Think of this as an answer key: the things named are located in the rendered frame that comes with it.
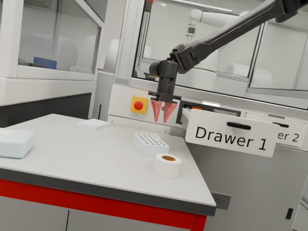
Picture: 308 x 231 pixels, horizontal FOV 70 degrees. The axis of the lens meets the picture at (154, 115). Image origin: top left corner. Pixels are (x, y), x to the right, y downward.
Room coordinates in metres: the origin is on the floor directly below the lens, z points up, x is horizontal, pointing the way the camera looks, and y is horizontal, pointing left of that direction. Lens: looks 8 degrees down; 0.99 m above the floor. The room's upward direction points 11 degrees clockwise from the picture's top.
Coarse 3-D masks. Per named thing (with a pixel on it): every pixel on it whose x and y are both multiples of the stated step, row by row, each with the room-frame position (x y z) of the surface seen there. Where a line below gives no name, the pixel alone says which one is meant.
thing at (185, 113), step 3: (183, 108) 1.04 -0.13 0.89; (186, 108) 1.07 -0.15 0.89; (183, 111) 1.00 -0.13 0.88; (186, 111) 0.93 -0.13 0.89; (189, 111) 1.06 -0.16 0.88; (183, 114) 0.98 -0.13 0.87; (186, 114) 0.91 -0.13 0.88; (189, 114) 0.84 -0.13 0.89; (183, 117) 0.95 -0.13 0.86; (186, 117) 0.88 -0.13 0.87; (189, 117) 0.82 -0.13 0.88; (180, 120) 1.05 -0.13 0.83; (183, 120) 0.93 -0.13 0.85; (186, 120) 0.87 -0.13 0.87; (183, 123) 0.92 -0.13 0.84; (186, 123) 0.85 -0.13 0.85; (186, 126) 0.84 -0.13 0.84; (186, 129) 0.84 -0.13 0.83
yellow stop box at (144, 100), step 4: (132, 96) 0.99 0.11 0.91; (136, 96) 0.99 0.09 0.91; (132, 100) 0.99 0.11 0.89; (136, 100) 0.99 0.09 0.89; (140, 100) 0.99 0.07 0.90; (144, 100) 0.99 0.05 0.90; (132, 104) 0.99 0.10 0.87; (144, 104) 0.99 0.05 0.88; (132, 108) 0.99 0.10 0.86; (144, 108) 0.99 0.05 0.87; (136, 112) 1.00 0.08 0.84; (140, 112) 0.99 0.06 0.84; (144, 112) 0.99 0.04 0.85
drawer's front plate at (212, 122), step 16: (192, 112) 0.70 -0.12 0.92; (208, 112) 0.70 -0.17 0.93; (192, 128) 0.70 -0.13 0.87; (208, 128) 0.70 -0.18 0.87; (224, 128) 0.70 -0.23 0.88; (256, 128) 0.71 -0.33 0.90; (272, 128) 0.71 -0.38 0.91; (208, 144) 0.70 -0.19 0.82; (224, 144) 0.70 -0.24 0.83; (240, 144) 0.71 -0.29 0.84; (256, 144) 0.71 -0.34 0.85; (272, 144) 0.71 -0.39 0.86
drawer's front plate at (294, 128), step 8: (264, 120) 1.03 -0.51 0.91; (272, 120) 1.03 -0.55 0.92; (280, 120) 1.03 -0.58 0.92; (280, 128) 1.03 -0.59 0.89; (288, 128) 1.03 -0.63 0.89; (296, 128) 1.03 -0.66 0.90; (304, 128) 1.03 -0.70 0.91; (280, 136) 1.03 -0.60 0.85; (288, 136) 1.03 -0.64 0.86; (296, 136) 1.03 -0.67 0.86; (304, 136) 1.03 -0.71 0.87; (288, 144) 1.03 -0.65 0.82; (296, 144) 1.03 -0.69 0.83
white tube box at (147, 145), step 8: (136, 136) 0.74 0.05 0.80; (144, 136) 0.75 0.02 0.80; (152, 136) 0.78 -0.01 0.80; (136, 144) 0.73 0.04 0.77; (144, 144) 0.65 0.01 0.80; (152, 144) 0.67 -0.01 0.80; (160, 144) 0.69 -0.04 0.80; (144, 152) 0.65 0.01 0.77; (152, 152) 0.66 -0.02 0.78; (160, 152) 0.67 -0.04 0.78
